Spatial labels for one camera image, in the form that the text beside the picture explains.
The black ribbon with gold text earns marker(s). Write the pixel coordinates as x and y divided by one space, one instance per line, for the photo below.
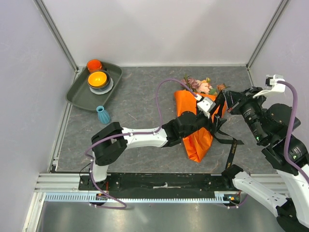
218 109

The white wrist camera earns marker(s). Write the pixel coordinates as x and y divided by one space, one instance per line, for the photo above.
272 86
204 105

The white plate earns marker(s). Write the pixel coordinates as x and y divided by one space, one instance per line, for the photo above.
101 92

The grey slotted cable duct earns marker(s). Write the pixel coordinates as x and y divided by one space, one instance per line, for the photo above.
96 198

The blue ribbed vase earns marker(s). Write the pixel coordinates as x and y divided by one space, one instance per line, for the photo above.
103 115

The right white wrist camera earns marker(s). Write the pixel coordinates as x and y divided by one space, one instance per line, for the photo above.
272 86

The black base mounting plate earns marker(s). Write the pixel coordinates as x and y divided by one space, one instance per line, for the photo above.
123 181

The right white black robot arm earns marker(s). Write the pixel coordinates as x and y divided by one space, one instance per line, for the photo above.
286 154

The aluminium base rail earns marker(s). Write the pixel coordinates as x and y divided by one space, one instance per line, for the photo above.
57 183

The aluminium frame post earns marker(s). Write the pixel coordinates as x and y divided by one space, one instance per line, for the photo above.
56 33
267 32

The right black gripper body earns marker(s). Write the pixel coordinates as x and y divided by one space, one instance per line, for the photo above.
248 106

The left aluminium frame post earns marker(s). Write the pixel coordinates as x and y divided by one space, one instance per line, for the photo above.
56 33

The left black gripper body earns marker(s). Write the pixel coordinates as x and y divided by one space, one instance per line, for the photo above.
203 121

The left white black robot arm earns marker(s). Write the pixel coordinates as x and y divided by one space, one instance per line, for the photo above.
109 143

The dark grey bowl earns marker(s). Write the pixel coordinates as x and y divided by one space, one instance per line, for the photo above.
109 79

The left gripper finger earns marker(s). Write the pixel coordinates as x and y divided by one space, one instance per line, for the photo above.
218 131
218 120

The orange bowl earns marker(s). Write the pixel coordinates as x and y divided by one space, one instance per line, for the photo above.
97 79

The orange flower bouquet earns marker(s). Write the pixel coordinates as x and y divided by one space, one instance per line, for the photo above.
198 143

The right aluminium frame post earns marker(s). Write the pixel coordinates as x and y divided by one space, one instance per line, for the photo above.
267 32

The grey green plastic tray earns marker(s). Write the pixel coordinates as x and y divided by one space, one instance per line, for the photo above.
80 94

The orange plastic cup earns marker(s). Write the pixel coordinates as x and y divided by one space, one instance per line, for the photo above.
94 65

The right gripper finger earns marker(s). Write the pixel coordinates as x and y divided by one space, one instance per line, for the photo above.
230 108
229 94

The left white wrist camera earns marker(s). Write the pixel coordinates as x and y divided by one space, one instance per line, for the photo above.
204 105

